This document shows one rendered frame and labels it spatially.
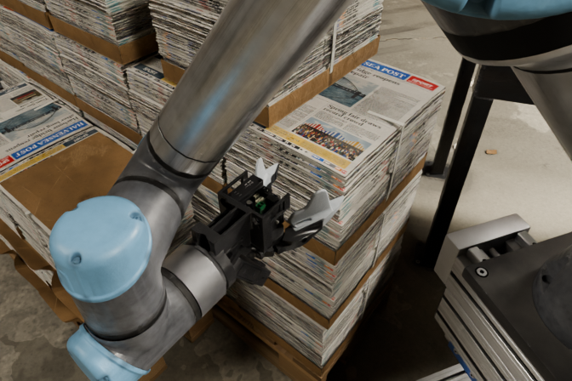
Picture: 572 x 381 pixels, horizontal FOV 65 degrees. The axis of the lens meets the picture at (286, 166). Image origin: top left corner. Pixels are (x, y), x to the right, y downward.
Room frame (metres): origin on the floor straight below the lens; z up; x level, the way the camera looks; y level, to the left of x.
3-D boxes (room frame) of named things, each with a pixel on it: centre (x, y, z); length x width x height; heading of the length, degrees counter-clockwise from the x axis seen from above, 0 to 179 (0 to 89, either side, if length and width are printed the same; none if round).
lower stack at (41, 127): (0.89, 0.61, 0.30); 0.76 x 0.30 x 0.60; 51
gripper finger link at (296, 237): (0.39, 0.00, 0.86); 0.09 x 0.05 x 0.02; 116
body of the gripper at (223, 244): (0.36, 0.06, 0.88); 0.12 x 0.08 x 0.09; 143
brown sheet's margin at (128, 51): (1.11, 0.34, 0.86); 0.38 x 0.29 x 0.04; 141
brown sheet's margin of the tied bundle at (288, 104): (0.79, 0.09, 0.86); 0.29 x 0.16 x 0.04; 51
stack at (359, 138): (1.03, 0.24, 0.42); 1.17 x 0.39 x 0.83; 51
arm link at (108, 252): (0.26, 0.15, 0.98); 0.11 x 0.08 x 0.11; 171
